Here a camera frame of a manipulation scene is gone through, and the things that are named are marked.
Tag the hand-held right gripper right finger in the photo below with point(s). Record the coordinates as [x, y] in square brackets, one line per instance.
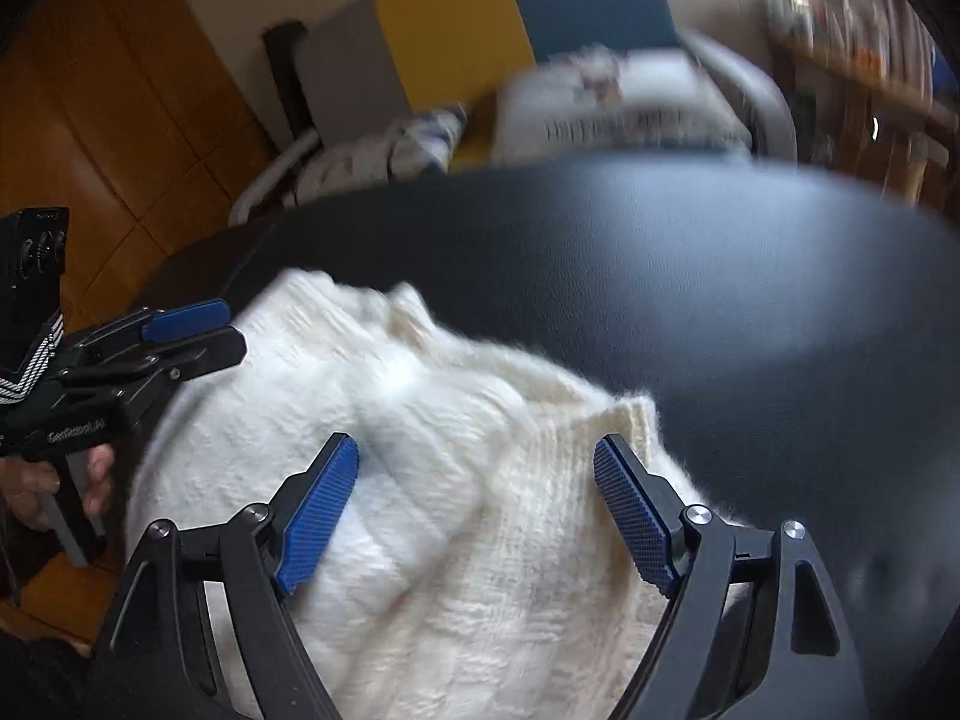
[637, 521]

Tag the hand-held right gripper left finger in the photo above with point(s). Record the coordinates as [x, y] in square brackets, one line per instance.
[319, 517]

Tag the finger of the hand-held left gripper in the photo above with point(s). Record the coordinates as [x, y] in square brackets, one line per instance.
[202, 356]
[187, 319]

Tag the cream knit sweater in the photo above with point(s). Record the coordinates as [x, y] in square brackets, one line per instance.
[450, 502]

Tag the person's left hand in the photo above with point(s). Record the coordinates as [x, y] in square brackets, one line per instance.
[94, 476]

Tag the white triangle pattern pillow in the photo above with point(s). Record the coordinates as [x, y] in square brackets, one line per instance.
[375, 157]

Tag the grey deer print pillow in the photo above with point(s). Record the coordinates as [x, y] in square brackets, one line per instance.
[622, 112]

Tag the grey yellow blue sofa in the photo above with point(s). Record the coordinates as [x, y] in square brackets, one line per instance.
[525, 15]

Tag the wooden desk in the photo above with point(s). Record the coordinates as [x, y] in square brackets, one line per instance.
[862, 90]

